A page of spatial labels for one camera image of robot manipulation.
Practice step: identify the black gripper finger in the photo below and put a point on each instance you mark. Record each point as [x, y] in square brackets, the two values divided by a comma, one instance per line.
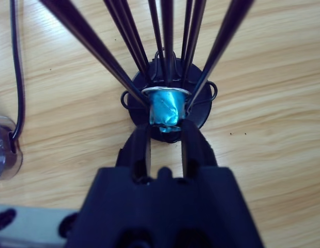
[139, 155]
[194, 152]

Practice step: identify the blue coffee capsule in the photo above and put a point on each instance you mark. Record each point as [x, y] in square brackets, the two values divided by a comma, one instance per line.
[165, 108]

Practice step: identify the black capsule holder with rods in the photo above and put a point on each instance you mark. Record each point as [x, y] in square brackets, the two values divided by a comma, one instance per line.
[201, 113]

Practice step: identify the clear water tank black lid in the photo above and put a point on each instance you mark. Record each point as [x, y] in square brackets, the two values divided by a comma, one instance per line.
[4, 155]

